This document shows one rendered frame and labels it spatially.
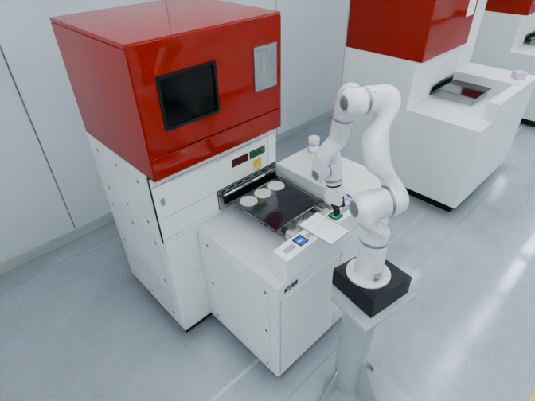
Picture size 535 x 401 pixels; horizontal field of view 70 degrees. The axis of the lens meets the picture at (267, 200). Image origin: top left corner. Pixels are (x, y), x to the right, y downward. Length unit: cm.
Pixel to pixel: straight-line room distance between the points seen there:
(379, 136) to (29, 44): 235
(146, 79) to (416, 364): 215
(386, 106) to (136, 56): 93
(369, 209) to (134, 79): 101
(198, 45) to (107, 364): 193
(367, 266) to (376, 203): 32
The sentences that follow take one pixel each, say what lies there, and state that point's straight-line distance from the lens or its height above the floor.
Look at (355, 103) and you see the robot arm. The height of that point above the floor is 165.
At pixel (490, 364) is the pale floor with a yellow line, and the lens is 283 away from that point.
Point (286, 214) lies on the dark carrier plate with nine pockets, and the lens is 205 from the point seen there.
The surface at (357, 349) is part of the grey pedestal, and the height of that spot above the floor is 46.
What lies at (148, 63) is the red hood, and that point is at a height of 174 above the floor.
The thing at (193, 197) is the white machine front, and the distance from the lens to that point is 203.
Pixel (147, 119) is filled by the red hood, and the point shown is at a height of 152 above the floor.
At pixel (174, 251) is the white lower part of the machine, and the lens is 214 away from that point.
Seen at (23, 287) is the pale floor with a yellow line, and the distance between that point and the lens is 344.
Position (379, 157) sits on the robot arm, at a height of 146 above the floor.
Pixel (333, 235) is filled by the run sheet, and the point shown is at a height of 96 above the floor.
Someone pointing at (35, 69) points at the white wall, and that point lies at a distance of 310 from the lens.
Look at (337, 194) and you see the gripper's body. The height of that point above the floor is 112.
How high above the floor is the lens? 217
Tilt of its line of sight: 36 degrees down
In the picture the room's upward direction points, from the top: 1 degrees counter-clockwise
